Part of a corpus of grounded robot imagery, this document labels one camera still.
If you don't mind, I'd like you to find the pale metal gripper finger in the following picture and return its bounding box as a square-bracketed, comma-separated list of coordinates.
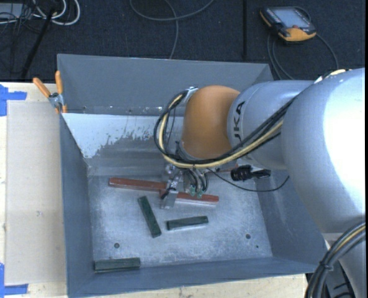
[160, 189, 177, 210]

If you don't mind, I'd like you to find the dark green flat block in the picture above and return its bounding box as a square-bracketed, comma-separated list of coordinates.
[165, 215, 210, 232]
[137, 195, 163, 239]
[93, 256, 141, 273]

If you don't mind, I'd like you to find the red-brown flat block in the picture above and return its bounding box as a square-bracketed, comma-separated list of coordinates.
[108, 177, 169, 193]
[158, 189, 220, 207]

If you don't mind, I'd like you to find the grey metal bin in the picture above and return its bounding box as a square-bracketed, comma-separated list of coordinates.
[56, 53, 328, 298]

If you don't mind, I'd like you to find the pale flat board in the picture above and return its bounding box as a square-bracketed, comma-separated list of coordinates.
[4, 100, 67, 286]

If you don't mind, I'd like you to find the black cylinder on white bracket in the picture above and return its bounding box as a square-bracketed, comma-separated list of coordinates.
[230, 164, 272, 183]

